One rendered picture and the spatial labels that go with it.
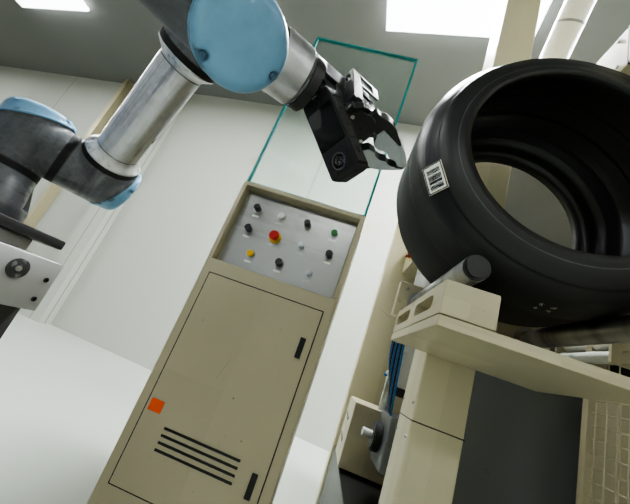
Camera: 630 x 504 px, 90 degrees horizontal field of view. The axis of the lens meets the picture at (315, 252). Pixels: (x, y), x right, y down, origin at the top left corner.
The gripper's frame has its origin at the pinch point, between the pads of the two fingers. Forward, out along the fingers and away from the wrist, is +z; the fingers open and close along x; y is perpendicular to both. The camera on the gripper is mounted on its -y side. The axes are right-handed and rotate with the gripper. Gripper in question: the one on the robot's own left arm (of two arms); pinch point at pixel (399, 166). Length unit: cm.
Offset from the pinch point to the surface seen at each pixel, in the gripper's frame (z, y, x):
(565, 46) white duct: 101, 116, -32
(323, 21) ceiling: 68, 311, 98
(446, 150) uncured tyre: 12.4, 10.0, -3.1
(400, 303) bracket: 35.2, -6.9, 26.9
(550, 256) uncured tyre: 25.3, -11.1, -9.9
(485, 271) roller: 17.1, -13.8, -2.4
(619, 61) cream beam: 60, 52, -35
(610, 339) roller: 41.7, -22.1, -10.7
